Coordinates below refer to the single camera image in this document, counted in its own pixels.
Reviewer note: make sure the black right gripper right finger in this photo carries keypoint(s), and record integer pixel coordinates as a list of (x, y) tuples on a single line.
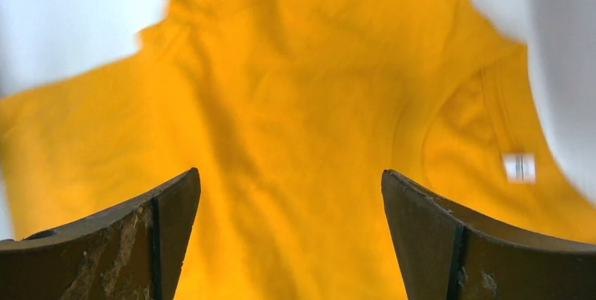
[(449, 251)]

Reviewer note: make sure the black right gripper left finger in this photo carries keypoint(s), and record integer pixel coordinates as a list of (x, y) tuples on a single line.
[(132, 250)]

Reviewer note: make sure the yellow t shirt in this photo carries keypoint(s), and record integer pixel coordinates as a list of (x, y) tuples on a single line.
[(291, 110)]

